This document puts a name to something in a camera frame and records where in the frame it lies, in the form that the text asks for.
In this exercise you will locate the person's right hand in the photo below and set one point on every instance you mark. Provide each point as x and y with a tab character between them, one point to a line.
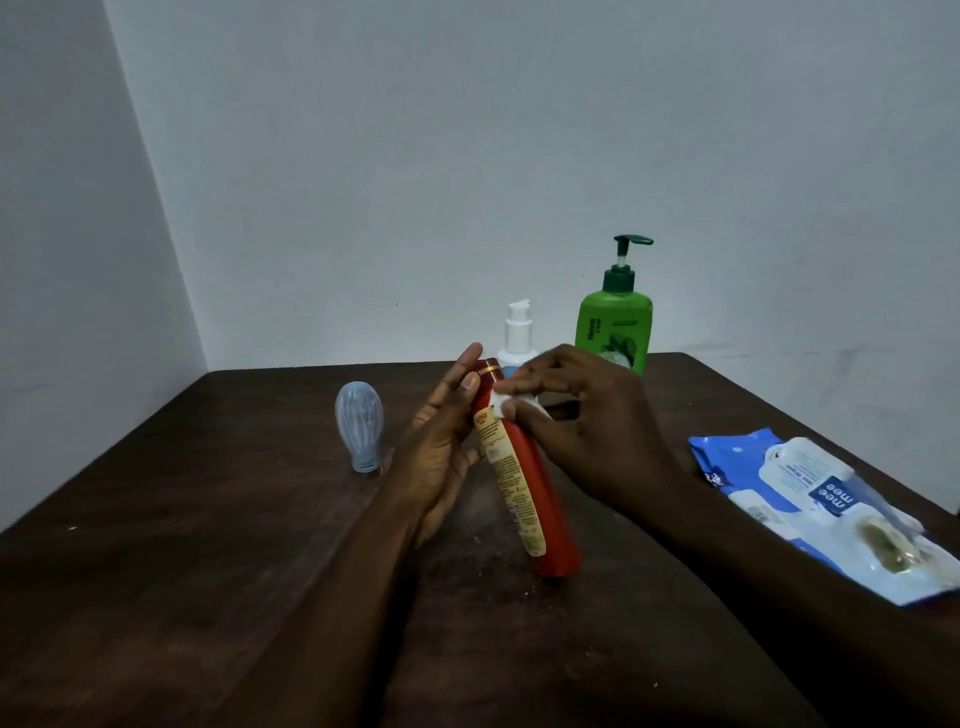
600	435

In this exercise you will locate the person's left hand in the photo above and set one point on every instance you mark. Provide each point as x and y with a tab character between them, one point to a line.
431	457

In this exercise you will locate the person's right thumb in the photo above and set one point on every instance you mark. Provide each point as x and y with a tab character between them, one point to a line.
529	426

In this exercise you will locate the person's left thumb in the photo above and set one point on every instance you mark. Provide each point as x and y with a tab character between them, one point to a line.
463	405

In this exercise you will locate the white wipe piece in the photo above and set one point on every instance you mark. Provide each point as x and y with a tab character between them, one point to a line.
501	397

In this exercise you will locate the red bottle with yellow label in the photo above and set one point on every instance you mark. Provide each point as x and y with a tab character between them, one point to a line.
529	495

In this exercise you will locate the person's left forearm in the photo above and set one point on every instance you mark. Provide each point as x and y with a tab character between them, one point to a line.
322	637

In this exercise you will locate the person's right forearm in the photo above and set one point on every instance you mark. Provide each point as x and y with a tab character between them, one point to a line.
795	622

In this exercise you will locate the white pump bottle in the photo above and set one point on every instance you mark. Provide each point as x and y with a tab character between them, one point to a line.
518	337

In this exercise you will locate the translucent blue bulb-shaped cap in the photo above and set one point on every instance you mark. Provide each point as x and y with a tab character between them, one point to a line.
358	424

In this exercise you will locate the green pump bottle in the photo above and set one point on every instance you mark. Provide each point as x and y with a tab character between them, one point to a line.
615	322

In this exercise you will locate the blue and white wipes packet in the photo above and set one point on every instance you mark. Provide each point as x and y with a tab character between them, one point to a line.
817	502

